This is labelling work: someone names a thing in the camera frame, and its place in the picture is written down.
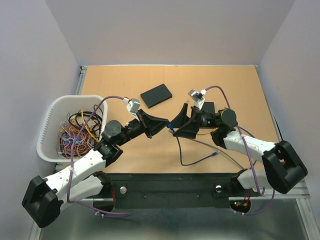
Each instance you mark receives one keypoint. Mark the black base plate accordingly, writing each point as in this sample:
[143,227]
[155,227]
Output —
[171,190]

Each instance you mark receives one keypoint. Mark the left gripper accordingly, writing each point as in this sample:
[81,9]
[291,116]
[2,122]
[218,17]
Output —
[154,124]

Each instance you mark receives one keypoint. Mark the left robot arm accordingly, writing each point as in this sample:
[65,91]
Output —
[45,198]

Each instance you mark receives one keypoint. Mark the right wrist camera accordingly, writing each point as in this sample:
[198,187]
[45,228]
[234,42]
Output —
[198,97]

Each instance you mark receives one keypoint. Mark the black network switch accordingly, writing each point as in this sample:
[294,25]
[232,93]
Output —
[208,107]
[156,95]

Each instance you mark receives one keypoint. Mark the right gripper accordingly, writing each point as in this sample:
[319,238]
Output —
[189,127]

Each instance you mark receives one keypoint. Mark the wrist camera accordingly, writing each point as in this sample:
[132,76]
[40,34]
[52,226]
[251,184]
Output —
[132,104]
[198,97]

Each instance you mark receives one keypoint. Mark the aluminium frame rail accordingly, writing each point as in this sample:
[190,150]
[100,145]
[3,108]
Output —
[194,144]

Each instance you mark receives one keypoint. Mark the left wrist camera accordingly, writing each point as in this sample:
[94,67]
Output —
[132,104]

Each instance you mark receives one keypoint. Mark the white plastic bin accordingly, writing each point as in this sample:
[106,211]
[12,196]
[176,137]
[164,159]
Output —
[71,120]

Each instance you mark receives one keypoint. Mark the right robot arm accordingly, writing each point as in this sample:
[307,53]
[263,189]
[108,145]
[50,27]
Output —
[282,168]

